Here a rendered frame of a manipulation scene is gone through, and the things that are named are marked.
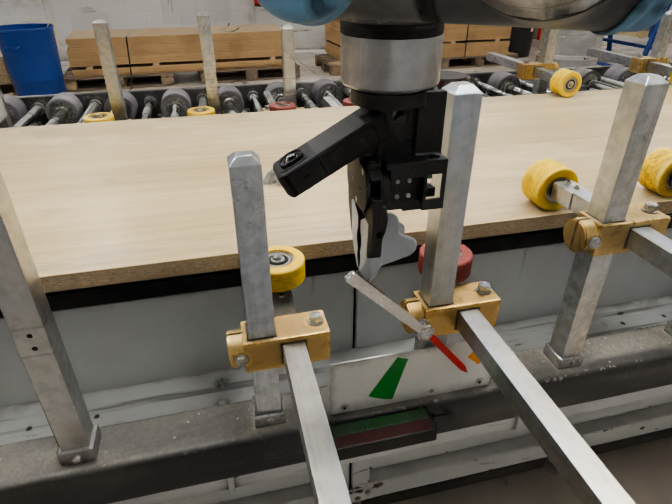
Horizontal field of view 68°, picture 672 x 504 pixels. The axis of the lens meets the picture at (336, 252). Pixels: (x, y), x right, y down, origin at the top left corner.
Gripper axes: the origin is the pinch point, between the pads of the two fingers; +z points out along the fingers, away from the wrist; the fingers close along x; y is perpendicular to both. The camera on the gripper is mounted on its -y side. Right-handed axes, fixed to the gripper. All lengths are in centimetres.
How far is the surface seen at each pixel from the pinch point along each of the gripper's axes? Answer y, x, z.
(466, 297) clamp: 17.8, 6.9, 11.7
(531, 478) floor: 61, 29, 99
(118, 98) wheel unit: -41, 115, 5
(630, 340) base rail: 53, 9, 29
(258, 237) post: -10.8, 6.1, -2.5
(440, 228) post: 12.0, 6.1, -0.7
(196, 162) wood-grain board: -19, 64, 9
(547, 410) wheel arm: 17.5, -13.3, 12.6
